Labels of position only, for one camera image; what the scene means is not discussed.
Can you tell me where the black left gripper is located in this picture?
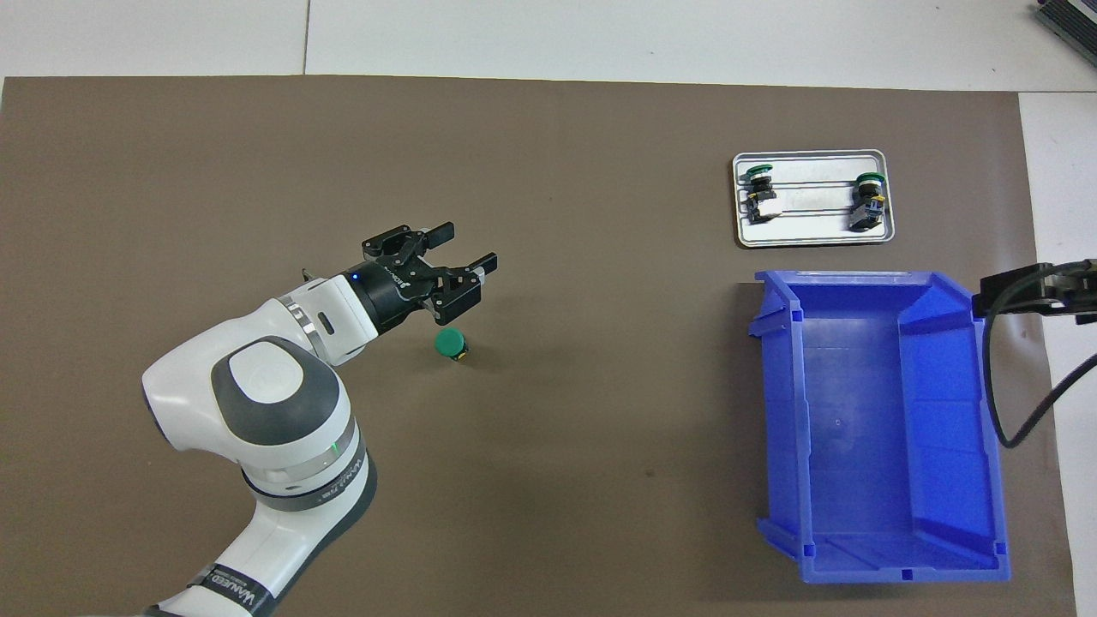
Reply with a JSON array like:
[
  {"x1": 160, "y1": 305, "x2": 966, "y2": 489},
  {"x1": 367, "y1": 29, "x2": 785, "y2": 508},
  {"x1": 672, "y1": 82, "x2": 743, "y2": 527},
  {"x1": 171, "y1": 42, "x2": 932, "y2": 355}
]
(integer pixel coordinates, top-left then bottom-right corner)
[{"x1": 343, "y1": 223, "x2": 498, "y2": 333}]

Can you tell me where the green push button white block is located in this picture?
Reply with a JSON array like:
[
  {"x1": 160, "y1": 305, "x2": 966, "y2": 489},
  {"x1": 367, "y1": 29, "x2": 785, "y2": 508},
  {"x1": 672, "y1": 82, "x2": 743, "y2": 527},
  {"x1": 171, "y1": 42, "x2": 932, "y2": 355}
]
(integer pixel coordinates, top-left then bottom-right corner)
[{"x1": 742, "y1": 163, "x2": 782, "y2": 225}]

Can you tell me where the brown table mat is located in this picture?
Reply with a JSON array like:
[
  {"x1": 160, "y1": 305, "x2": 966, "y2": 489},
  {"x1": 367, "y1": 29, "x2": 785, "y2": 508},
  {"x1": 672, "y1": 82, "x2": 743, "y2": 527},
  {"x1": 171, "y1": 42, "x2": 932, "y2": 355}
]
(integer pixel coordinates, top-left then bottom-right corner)
[{"x1": 0, "y1": 75, "x2": 1079, "y2": 617}]

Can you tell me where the blue plastic storage bin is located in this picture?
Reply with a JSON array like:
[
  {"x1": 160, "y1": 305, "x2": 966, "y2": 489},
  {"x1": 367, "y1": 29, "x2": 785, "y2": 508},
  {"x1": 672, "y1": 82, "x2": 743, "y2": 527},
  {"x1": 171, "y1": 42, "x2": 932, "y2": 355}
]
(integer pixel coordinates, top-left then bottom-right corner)
[{"x1": 747, "y1": 269, "x2": 1012, "y2": 585}]

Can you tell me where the silver metal tray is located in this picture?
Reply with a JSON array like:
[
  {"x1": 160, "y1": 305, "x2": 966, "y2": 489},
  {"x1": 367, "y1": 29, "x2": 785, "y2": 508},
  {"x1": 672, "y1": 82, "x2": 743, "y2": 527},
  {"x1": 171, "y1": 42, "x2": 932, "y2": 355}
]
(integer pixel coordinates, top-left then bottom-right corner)
[{"x1": 732, "y1": 150, "x2": 896, "y2": 249}]

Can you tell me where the grey ribbed device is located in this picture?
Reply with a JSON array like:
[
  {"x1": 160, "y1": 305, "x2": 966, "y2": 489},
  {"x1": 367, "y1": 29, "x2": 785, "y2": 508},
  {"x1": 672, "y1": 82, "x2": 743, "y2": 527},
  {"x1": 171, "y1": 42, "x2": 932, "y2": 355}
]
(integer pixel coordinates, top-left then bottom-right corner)
[{"x1": 1033, "y1": 0, "x2": 1097, "y2": 54}]

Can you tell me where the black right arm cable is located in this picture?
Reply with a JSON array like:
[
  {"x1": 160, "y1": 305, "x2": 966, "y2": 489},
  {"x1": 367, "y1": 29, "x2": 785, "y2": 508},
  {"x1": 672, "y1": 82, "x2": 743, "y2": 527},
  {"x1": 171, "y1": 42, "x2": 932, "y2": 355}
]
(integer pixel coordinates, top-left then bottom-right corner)
[{"x1": 982, "y1": 267, "x2": 1097, "y2": 449}]

